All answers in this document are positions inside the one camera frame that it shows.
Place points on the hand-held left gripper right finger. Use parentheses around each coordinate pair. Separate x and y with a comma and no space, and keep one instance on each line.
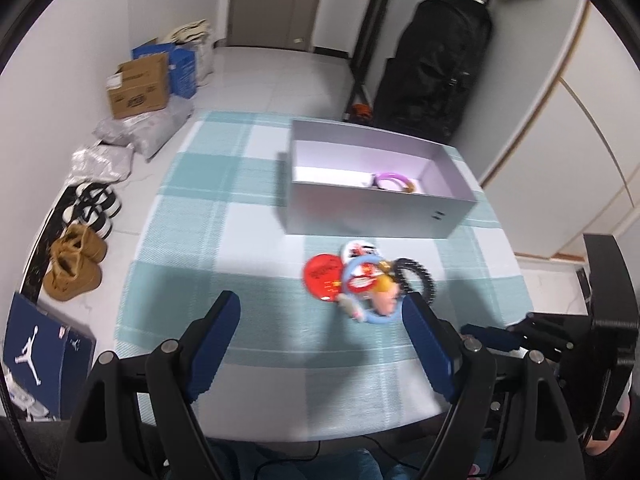
(425,340)

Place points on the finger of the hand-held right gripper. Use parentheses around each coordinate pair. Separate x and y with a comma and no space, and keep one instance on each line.
(487,336)

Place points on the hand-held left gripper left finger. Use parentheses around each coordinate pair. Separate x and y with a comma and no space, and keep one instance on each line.
(220,330)

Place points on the grey cardboard storage box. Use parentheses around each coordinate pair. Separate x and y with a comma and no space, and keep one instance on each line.
(360,210)

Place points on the person's right hand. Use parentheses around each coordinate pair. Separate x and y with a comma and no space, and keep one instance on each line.
(602,446)

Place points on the teal checked tablecloth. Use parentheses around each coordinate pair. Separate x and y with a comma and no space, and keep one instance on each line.
(210,240)

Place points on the brown suede boot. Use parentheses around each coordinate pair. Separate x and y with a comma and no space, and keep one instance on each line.
(70,277)
(90,245)

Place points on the person's blue jeans leg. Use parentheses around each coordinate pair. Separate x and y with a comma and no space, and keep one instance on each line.
(325,465)

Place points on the black white striped slipper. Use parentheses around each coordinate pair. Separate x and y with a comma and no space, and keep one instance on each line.
(90,220)
(102,197)

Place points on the blue shoe box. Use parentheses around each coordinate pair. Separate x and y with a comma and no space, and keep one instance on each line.
(40,350)

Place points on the white wardrobe with gold trim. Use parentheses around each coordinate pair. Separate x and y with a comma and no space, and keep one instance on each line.
(575,125)

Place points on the grey plastic parcel bag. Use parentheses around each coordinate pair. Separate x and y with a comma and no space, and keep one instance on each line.
(100,162)
(145,130)

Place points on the white sneaker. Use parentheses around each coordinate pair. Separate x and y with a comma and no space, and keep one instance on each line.
(22,400)

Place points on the small orange object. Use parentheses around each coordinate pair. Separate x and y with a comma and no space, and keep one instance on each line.
(361,112)

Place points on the brown cardboard box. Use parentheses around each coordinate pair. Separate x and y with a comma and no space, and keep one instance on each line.
(140,92)

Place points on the blue carton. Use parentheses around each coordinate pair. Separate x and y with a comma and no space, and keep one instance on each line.
(182,72)

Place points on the large black bag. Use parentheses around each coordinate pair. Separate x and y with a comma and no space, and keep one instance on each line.
(430,70)

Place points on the white tote bag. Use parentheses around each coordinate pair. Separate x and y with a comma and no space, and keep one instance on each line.
(195,30)

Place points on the black metal rack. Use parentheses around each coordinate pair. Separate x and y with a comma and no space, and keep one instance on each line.
(370,20)

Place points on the grey door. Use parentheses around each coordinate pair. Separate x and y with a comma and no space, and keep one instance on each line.
(270,5)

